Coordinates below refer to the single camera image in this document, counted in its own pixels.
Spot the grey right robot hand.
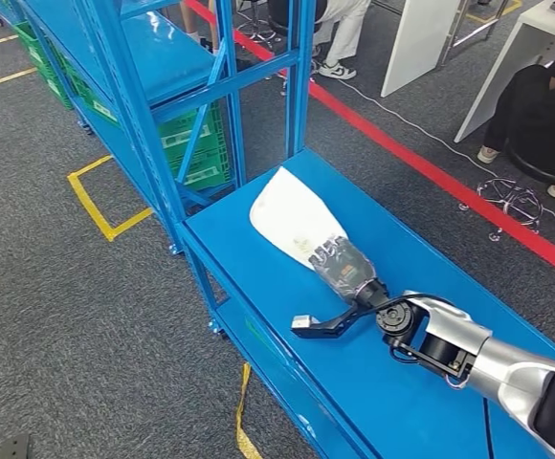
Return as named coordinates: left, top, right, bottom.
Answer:
left=307, top=235, right=379, bottom=304

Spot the white moulded plastic part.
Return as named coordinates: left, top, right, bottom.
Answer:
left=249, top=166, right=351, bottom=273

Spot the blue metal shelf rack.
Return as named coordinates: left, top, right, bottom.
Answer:
left=72, top=0, right=555, bottom=459
left=0, top=0, right=247, bottom=254

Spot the red barrier belt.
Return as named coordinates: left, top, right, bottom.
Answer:
left=184, top=0, right=555, bottom=288

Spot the person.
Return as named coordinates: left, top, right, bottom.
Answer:
left=179, top=0, right=254, bottom=71
left=477, top=25, right=555, bottom=201
left=313, top=0, right=371, bottom=81

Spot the black stool chrome base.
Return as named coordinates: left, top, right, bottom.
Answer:
left=459, top=142, right=555, bottom=243
left=267, top=0, right=329, bottom=98

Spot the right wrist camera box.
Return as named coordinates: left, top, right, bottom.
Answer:
left=290, top=302, right=379, bottom=340

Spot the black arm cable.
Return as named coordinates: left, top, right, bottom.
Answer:
left=482, top=397, right=497, bottom=459

